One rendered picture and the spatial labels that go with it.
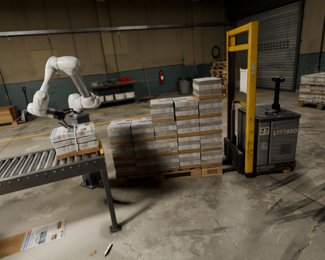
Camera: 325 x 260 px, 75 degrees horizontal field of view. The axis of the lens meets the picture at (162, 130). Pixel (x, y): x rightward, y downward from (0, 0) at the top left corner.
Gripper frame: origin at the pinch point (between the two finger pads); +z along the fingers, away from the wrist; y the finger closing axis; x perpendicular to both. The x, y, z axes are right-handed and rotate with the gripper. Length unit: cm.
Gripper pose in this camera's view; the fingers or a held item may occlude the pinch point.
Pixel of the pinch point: (77, 120)
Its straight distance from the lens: 217.7
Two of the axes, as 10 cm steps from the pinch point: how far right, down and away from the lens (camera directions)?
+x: 3.5, 2.6, -9.0
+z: 8.7, 2.6, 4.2
